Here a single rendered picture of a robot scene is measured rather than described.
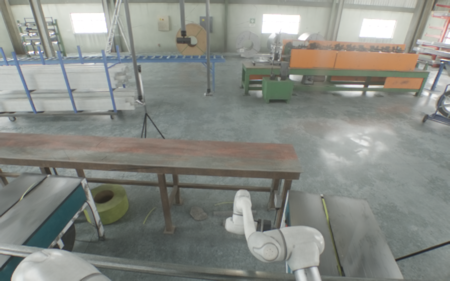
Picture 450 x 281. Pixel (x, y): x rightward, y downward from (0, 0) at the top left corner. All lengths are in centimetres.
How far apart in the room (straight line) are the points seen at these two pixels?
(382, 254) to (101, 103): 474
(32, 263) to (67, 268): 9
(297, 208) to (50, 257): 140
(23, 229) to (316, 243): 168
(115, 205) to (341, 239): 203
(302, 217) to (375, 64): 618
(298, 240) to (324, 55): 587
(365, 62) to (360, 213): 577
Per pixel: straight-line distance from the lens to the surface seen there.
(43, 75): 538
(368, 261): 159
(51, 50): 967
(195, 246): 235
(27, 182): 235
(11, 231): 194
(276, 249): 104
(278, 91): 568
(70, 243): 253
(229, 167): 187
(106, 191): 287
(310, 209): 173
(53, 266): 66
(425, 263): 289
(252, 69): 610
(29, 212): 202
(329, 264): 148
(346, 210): 182
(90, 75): 495
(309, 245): 111
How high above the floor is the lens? 189
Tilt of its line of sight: 29 degrees down
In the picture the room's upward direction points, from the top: 1 degrees clockwise
